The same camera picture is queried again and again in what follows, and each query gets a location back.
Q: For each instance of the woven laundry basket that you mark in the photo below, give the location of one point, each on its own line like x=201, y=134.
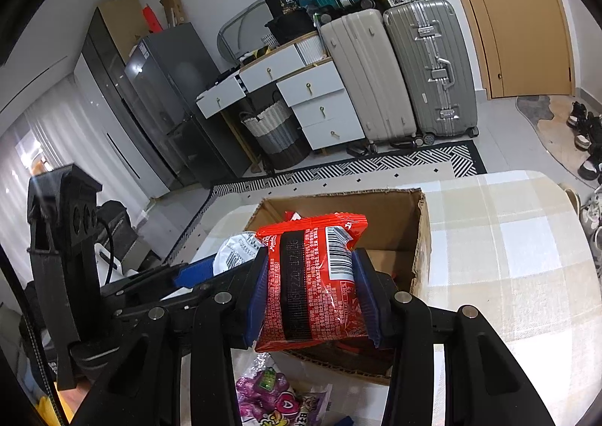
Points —
x=277, y=134

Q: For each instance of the white drawer dresser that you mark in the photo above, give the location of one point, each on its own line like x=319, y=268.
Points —
x=315, y=87

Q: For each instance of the pile of loose shoes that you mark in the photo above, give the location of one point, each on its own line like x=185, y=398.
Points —
x=588, y=125

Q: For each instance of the grey white snack packet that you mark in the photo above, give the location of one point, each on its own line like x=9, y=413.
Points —
x=235, y=252

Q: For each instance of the dark glass cabinet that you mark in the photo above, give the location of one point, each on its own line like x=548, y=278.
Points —
x=117, y=73

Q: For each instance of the brown cardboard box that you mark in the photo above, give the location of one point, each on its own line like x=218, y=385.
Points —
x=376, y=223

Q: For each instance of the white curtain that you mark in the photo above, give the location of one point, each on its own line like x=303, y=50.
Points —
x=47, y=134

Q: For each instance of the narrow cardboard piece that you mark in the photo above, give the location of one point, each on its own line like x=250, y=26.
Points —
x=171, y=7

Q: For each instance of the large flat cardboard sheet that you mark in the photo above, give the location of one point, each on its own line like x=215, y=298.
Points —
x=122, y=26

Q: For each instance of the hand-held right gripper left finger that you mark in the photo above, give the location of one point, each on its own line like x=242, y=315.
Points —
x=256, y=299

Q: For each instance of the oval mirror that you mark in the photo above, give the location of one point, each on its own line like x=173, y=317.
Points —
x=225, y=31

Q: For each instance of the red noodle packet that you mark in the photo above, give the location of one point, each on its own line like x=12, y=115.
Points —
x=310, y=294

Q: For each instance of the silver suitcase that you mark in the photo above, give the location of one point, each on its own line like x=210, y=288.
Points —
x=432, y=68

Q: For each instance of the beige suitcase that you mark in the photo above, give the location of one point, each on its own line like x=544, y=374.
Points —
x=367, y=78

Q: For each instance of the beige slipper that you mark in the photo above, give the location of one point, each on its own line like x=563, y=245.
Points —
x=573, y=200

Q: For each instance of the grey refrigerator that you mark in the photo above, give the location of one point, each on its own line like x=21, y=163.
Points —
x=188, y=78

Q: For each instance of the grey brown door mat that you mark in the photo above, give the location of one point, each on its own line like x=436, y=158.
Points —
x=555, y=125

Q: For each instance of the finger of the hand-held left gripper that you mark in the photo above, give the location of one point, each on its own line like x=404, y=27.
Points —
x=141, y=296
x=197, y=271

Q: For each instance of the dark red snack packet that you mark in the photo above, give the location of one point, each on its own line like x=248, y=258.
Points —
x=294, y=216

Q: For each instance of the white kettle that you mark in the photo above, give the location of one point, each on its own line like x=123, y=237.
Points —
x=102, y=251

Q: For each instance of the clear pink candy packet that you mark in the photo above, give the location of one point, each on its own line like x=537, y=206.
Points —
x=315, y=407

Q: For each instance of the purple candy packet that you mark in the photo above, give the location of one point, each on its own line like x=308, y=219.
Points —
x=268, y=400

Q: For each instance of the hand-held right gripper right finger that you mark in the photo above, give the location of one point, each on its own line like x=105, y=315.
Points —
x=364, y=299

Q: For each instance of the black fabric bag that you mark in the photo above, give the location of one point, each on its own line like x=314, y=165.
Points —
x=115, y=223

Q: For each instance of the red flat package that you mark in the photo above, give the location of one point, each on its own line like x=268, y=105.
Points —
x=151, y=17

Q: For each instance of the black round box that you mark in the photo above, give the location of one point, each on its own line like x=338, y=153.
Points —
x=291, y=26

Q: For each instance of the wooden door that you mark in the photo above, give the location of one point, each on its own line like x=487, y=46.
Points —
x=512, y=21

